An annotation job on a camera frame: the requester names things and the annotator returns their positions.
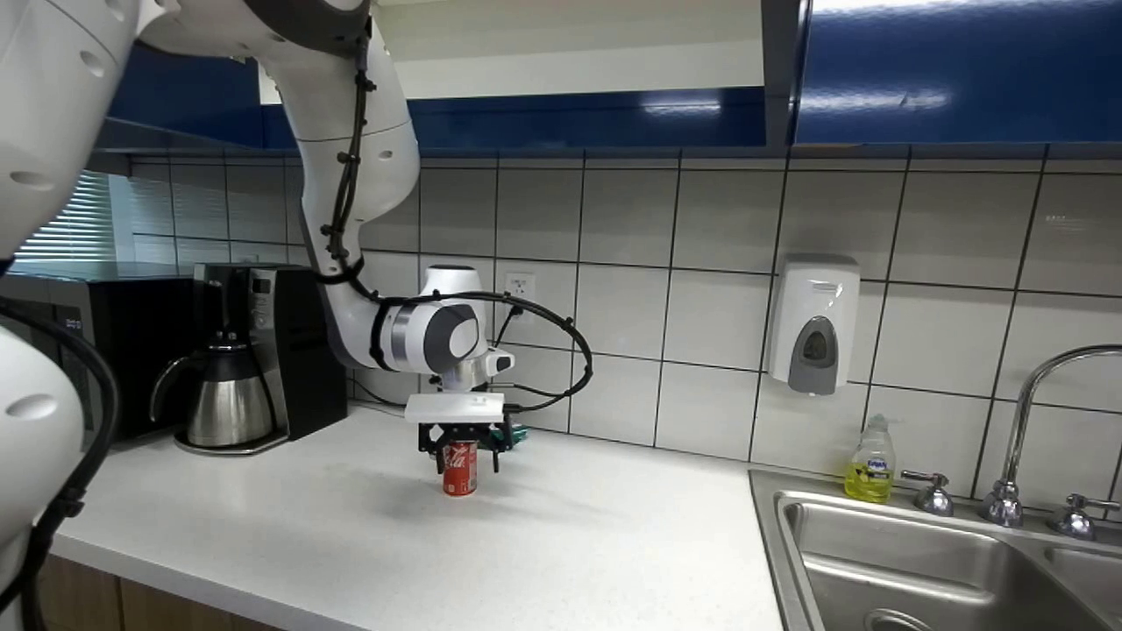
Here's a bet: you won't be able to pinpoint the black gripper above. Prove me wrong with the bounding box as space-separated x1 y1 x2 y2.
414 419 515 478

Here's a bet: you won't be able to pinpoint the red soda can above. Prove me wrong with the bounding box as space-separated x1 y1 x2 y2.
437 435 485 502

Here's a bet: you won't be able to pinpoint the blue cabinet door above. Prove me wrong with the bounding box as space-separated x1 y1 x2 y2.
761 0 1122 151
97 38 300 153

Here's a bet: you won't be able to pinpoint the black steel coffee maker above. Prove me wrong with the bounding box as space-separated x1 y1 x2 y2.
188 262 351 457

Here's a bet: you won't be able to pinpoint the stainless steel coffee carafe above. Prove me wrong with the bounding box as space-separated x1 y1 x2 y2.
146 338 284 457

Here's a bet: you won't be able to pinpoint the black microwave oven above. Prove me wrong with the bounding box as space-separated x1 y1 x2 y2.
0 274 205 457

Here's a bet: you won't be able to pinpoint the yellow dish soap bottle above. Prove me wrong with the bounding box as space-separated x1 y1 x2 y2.
842 412 900 507

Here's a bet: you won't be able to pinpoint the white window blinds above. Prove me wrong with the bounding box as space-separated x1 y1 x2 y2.
8 169 118 280

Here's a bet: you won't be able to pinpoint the stainless steel sink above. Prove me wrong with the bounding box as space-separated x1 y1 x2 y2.
748 467 1122 631

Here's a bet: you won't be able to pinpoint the chrome gooseneck faucet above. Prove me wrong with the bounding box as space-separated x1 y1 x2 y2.
903 340 1122 543

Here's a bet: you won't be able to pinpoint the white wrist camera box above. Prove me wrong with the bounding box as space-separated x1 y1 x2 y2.
402 389 508 429

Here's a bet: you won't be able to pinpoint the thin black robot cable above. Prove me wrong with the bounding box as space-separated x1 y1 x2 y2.
312 0 597 412

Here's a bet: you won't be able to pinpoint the white wall outlet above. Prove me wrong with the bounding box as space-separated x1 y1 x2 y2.
500 269 541 308

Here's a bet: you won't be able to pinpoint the thick black robot hose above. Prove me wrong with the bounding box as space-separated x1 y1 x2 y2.
0 294 123 631

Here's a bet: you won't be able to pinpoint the white wall soap dispenser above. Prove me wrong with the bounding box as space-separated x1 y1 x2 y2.
766 255 864 400

